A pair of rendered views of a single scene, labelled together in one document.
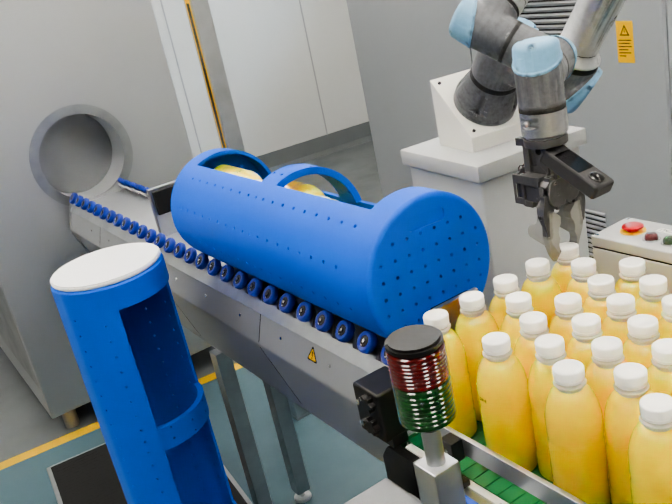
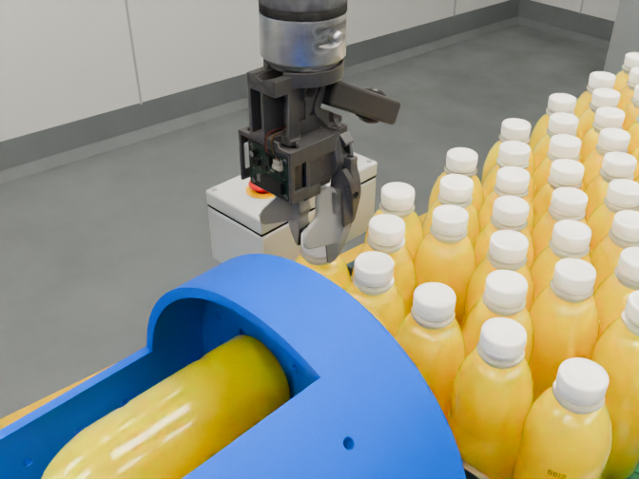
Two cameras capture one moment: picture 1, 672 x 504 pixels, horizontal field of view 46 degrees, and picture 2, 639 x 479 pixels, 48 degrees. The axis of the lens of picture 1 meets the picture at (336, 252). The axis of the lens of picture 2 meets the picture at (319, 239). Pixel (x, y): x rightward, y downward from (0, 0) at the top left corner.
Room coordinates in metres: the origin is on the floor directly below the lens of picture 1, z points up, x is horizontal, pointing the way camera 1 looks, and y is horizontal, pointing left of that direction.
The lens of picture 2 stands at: (1.41, 0.21, 1.52)
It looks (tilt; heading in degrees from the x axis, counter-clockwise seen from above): 34 degrees down; 254
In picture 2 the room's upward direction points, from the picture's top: straight up
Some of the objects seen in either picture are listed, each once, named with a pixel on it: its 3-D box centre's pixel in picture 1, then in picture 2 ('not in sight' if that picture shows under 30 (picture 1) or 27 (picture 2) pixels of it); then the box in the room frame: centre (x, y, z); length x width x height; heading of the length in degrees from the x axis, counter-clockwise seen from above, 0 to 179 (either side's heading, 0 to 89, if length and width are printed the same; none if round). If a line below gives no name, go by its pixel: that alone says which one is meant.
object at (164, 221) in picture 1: (169, 208); not in sight; (2.42, 0.48, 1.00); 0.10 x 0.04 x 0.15; 120
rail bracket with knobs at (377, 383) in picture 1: (388, 406); not in sight; (1.13, -0.03, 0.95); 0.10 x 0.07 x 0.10; 120
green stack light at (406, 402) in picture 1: (424, 397); not in sight; (0.75, -0.06, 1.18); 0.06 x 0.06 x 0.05
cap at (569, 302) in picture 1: (568, 305); (508, 250); (1.06, -0.32, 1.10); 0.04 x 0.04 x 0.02
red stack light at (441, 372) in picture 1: (417, 361); not in sight; (0.75, -0.06, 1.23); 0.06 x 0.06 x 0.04
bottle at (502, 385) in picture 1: (505, 407); (621, 391); (0.98, -0.19, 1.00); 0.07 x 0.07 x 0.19
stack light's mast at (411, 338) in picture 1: (424, 401); not in sight; (0.75, -0.06, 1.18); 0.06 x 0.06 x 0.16
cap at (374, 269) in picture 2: (537, 269); (373, 273); (1.20, -0.32, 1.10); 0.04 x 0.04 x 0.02
